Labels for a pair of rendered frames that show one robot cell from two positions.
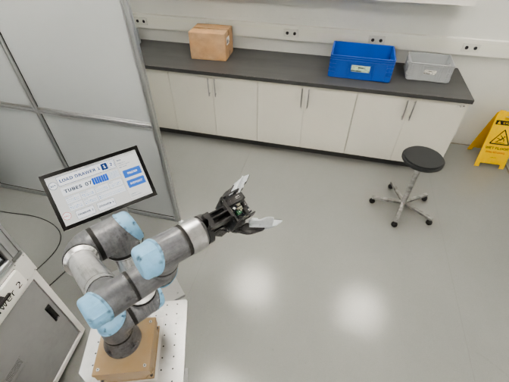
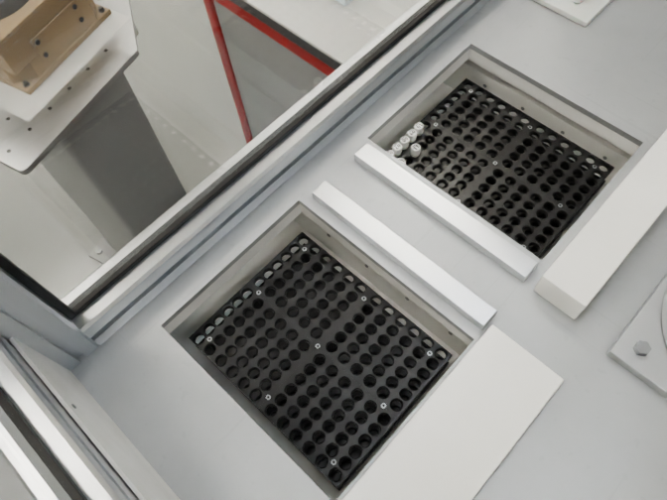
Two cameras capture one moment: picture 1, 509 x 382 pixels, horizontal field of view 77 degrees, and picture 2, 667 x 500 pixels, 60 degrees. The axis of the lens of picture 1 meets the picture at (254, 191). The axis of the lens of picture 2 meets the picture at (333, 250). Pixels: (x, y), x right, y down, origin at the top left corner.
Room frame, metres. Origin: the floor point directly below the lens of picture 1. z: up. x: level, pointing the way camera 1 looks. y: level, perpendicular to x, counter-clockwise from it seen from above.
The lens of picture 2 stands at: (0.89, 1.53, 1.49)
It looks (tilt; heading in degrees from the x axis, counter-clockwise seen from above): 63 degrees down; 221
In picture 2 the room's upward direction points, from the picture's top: 7 degrees counter-clockwise
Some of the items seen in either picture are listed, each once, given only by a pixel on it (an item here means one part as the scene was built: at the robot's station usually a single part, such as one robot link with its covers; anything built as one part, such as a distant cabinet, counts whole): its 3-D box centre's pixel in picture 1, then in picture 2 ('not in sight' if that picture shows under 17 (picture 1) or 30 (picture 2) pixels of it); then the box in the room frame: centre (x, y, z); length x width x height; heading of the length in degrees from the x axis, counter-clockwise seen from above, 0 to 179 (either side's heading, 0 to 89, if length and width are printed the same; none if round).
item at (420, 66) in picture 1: (427, 67); not in sight; (3.16, -1.72, 0.99); 0.40 x 0.31 x 0.17; 76
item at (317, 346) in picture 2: not in sight; (320, 354); (0.76, 1.38, 0.87); 0.22 x 0.18 x 0.06; 82
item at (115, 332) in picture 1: (114, 321); not in sight; (0.57, 0.55, 1.03); 0.13 x 0.12 x 0.14; 133
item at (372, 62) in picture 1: (360, 61); not in sight; (3.24, -1.07, 1.01); 0.61 x 0.41 x 0.22; 76
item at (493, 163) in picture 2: not in sight; (490, 178); (0.45, 1.43, 0.87); 0.22 x 0.18 x 0.06; 82
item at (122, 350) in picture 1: (120, 335); not in sight; (0.57, 0.56, 0.91); 0.15 x 0.15 x 0.10
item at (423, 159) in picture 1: (408, 183); not in sight; (2.19, -1.41, 0.31); 0.59 x 0.56 x 0.62; 166
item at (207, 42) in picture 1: (211, 42); not in sight; (3.70, 0.47, 1.04); 0.41 x 0.32 x 0.28; 76
